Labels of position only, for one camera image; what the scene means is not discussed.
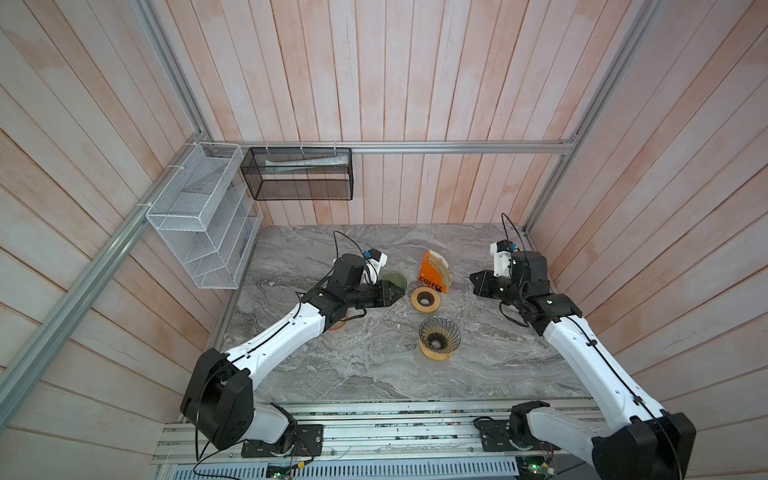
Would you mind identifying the orange coffee filter box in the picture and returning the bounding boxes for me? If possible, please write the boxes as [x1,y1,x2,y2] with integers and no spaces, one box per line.
[418,250,449,294]

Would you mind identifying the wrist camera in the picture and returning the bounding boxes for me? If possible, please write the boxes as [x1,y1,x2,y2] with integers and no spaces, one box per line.
[363,249,388,284]
[490,240,517,277]

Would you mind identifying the clear glass dripper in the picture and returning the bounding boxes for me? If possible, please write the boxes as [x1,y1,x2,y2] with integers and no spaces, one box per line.
[419,316,461,351]

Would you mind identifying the green glass dripper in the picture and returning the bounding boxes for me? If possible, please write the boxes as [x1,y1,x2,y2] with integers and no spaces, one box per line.
[381,271,408,290]

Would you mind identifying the camera cable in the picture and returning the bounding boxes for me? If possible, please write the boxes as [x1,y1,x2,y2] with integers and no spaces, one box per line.
[332,230,368,265]
[500,212,529,253]

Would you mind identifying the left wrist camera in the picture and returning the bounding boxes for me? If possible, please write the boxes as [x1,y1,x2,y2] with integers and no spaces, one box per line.
[363,249,388,284]

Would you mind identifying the white wire mesh shelf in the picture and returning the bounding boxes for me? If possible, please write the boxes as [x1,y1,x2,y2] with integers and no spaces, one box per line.
[147,142,263,290]

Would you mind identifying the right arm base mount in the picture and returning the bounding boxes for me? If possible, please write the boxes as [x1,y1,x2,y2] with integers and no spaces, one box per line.
[473,400,558,452]

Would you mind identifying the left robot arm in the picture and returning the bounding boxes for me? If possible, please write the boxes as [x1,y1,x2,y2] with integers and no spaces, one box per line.
[180,249,407,453]

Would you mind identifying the perforated cable duct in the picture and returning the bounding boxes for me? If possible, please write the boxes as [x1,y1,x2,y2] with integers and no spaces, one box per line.
[157,457,519,479]

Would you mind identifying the left camera cable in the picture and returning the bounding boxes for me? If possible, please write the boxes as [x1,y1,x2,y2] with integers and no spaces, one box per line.
[332,230,368,265]

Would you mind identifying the right camera cable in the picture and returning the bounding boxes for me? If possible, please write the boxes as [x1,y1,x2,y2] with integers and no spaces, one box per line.
[500,212,529,253]

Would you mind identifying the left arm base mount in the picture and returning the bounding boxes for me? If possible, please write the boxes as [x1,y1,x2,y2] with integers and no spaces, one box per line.
[241,403,324,458]

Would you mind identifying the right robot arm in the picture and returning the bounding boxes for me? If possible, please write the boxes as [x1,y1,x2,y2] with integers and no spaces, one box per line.
[470,240,696,479]

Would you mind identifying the paper in black basket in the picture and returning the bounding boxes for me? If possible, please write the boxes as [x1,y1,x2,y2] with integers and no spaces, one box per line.
[263,155,350,174]

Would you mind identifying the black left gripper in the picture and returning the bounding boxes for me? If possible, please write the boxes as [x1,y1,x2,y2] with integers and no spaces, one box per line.
[345,280,405,308]

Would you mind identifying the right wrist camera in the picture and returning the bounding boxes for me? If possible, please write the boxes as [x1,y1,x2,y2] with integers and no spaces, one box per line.
[490,240,517,277]

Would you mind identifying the wooden ring dripper stand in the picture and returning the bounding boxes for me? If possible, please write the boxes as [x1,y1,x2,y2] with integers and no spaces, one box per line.
[419,343,455,361]

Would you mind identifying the brown paper filter stack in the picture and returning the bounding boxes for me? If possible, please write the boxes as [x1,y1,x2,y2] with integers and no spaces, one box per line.
[427,250,453,293]

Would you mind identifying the aluminium rail base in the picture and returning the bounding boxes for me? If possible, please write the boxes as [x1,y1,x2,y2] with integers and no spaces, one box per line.
[146,399,583,479]

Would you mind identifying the black wire mesh basket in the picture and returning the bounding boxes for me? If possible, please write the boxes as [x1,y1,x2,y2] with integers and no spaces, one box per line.
[240,146,355,201]

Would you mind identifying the orange glass pitcher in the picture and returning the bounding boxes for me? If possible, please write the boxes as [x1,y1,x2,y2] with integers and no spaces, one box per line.
[328,319,346,331]

